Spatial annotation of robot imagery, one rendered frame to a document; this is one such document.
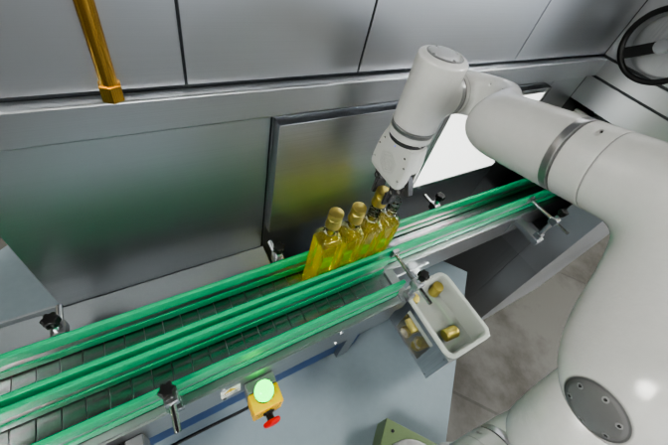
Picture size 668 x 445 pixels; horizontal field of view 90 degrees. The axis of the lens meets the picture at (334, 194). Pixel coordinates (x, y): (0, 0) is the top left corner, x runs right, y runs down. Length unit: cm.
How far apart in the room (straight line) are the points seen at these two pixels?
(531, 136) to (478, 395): 193
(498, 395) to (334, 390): 132
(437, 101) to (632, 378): 41
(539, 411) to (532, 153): 32
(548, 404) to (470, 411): 166
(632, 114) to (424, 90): 99
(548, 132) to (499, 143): 6
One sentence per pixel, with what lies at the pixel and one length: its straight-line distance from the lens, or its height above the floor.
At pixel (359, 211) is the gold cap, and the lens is 75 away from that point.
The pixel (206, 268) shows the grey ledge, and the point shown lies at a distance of 96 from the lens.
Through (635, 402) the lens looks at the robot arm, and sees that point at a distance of 39.
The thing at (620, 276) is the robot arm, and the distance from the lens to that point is 41.
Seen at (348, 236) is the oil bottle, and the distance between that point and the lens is 79.
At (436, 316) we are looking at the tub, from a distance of 116.
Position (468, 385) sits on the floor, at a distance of 225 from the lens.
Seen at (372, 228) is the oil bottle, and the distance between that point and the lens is 83.
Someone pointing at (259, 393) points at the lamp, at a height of 102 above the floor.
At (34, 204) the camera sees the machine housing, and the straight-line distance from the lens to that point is 73.
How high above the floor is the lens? 188
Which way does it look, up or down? 46 degrees down
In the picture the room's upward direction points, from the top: 17 degrees clockwise
